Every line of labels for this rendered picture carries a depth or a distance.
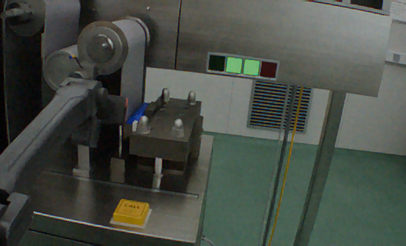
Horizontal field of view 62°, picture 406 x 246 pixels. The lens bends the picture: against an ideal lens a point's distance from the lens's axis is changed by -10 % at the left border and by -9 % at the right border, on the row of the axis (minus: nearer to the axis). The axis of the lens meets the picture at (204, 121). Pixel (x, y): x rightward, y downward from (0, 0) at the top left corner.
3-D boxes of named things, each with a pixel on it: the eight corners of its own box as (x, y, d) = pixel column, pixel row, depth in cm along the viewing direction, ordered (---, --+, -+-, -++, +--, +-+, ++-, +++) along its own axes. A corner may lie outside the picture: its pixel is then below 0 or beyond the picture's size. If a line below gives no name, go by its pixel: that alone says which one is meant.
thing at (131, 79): (119, 130, 105) (121, 65, 99) (139, 107, 127) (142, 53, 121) (120, 130, 105) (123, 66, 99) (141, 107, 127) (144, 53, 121)
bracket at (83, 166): (72, 173, 102) (70, 67, 92) (80, 163, 108) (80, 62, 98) (88, 176, 102) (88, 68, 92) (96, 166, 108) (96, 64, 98)
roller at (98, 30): (81, 67, 98) (82, 26, 95) (110, 53, 123) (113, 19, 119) (120, 71, 98) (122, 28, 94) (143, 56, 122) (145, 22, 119)
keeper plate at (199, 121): (190, 157, 119) (194, 124, 115) (194, 145, 128) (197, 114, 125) (198, 158, 119) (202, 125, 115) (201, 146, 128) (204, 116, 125)
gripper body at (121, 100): (123, 124, 87) (114, 120, 80) (83, 120, 88) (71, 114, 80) (127, 98, 88) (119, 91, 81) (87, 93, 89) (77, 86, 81)
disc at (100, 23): (76, 72, 100) (78, 19, 95) (77, 72, 100) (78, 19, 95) (126, 77, 99) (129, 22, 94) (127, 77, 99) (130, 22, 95)
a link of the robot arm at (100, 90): (103, 86, 69) (62, 80, 69) (93, 145, 68) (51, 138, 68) (116, 98, 81) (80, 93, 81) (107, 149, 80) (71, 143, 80)
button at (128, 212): (113, 222, 83) (113, 213, 82) (121, 206, 89) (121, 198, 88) (142, 227, 82) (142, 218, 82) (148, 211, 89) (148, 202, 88)
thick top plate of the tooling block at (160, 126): (129, 153, 102) (129, 133, 100) (158, 111, 140) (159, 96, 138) (186, 162, 101) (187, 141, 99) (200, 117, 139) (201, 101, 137)
